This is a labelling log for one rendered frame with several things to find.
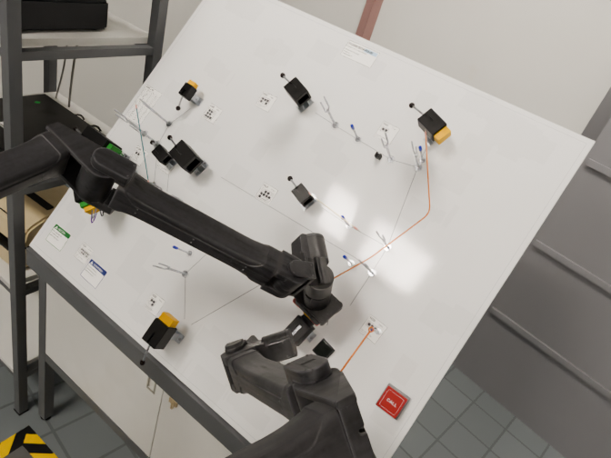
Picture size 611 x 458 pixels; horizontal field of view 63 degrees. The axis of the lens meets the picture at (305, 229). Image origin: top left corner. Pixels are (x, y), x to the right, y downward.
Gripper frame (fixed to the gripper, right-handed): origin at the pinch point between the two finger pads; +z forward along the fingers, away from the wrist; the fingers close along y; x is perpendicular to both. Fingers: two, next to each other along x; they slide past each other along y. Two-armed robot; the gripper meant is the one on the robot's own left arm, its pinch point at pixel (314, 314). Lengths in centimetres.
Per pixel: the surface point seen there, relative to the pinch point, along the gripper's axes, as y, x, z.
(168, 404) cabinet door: 17, 36, 39
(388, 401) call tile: -24.4, 0.3, 3.8
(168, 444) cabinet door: 12, 43, 52
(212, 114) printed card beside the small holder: 64, -20, -1
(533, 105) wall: 23, -168, 59
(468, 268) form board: -17.2, -31.7, -7.3
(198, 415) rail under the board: 5.8, 32.2, 24.7
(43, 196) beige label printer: 106, 28, 40
